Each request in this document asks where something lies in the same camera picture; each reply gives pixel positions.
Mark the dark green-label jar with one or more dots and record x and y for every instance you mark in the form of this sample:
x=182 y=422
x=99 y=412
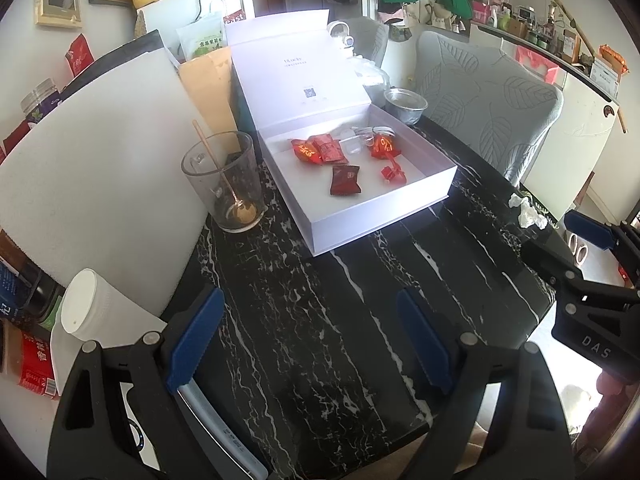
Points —
x=42 y=305

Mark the row of countertop items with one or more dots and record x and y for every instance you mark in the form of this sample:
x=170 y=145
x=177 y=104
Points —
x=550 y=30

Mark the bamboo stick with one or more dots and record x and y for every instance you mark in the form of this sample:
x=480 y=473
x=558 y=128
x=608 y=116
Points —
x=575 y=17

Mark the white cabinet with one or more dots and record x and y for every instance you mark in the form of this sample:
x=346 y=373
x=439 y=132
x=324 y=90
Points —
x=570 y=135

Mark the person's right hand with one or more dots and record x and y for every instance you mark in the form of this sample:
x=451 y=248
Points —
x=612 y=385

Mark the grey flat device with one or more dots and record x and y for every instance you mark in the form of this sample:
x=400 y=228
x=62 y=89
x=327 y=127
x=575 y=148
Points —
x=220 y=435

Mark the small red snack packet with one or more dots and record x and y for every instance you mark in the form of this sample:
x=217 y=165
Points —
x=330 y=150

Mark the orange box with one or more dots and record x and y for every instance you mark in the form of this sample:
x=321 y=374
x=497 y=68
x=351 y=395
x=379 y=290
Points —
x=612 y=62

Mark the white foam board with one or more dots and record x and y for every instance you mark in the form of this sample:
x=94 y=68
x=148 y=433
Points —
x=100 y=160

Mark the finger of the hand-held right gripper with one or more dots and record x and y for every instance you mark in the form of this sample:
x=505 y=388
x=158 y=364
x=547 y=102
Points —
x=590 y=232
x=550 y=260

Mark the wooden spoon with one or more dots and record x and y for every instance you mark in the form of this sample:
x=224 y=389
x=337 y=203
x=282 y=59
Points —
x=242 y=212

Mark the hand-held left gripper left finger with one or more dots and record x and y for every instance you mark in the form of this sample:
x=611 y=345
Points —
x=195 y=340

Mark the crumpled white tissue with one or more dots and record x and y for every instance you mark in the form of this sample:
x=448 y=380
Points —
x=527 y=215

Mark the small glass bowl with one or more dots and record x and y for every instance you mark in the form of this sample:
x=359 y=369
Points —
x=406 y=105

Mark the red hanging packet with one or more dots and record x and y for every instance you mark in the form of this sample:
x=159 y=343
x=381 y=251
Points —
x=77 y=55

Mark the clear glass cup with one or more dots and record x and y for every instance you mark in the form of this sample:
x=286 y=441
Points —
x=200 y=175

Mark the white mug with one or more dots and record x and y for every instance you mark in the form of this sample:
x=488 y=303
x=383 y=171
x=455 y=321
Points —
x=342 y=35

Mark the brown paper envelope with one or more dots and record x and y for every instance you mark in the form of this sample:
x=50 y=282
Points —
x=210 y=95

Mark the red gold-print candy packet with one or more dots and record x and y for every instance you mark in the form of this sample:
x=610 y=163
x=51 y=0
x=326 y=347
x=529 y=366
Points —
x=385 y=147
x=305 y=151

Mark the red food packet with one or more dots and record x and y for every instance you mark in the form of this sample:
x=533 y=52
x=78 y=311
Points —
x=37 y=365

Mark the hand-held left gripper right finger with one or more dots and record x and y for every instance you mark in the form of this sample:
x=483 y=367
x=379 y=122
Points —
x=425 y=340

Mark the blue-label jar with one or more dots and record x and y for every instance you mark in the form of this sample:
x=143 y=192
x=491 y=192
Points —
x=7 y=295

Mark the dark red snack packet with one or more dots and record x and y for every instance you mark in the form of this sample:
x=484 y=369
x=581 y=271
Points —
x=345 y=180

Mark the white paper towel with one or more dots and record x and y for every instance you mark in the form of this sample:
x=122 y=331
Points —
x=65 y=360

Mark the teal box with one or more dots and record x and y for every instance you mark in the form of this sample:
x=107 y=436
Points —
x=242 y=110

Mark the white gift box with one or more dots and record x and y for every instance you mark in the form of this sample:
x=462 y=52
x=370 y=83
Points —
x=360 y=210

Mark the red crate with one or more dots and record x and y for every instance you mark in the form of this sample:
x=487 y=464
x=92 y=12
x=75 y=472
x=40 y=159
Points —
x=537 y=65

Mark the red plastic fan toy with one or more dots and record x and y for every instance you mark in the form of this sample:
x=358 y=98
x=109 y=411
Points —
x=392 y=172

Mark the pale green tea packet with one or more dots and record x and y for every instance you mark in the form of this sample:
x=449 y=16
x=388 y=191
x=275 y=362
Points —
x=200 y=40

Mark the grey leaf-pattern chair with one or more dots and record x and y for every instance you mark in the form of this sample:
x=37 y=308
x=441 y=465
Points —
x=490 y=105

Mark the pale framed picture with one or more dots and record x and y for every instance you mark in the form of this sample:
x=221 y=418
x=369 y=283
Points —
x=57 y=0

